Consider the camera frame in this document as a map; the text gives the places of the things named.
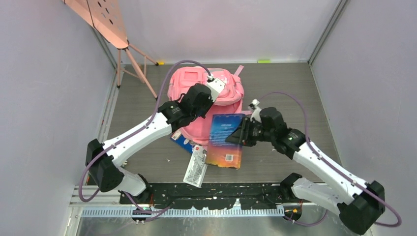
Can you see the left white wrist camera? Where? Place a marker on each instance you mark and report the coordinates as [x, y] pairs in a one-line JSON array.
[[216, 86]]

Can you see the pink tripod stand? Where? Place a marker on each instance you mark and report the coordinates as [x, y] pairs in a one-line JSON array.
[[105, 17]]

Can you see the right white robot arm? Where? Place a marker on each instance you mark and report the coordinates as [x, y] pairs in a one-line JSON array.
[[355, 201]]

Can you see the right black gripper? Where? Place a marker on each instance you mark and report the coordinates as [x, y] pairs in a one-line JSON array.
[[242, 133]]

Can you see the pink student backpack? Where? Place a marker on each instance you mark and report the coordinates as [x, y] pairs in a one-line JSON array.
[[189, 85]]

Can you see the clear plastic stationery pack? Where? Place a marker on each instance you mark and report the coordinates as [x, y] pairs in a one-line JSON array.
[[197, 167]]

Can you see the dark blue activity booklet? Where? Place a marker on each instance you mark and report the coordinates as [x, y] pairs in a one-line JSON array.
[[185, 143]]

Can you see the green tape marker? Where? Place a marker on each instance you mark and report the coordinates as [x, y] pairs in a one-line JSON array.
[[264, 61]]

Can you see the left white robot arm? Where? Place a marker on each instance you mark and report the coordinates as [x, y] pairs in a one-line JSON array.
[[104, 160]]

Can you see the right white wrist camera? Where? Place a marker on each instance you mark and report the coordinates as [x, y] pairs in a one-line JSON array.
[[255, 110]]

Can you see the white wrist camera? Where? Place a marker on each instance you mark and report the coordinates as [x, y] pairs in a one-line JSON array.
[[216, 86], [255, 110]]

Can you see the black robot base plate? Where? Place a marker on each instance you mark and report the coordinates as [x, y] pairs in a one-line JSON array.
[[213, 196]]

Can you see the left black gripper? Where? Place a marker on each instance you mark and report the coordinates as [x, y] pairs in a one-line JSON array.
[[209, 102]]

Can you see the blue orange paperback book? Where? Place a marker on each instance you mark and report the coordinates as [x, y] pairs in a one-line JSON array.
[[220, 152]]

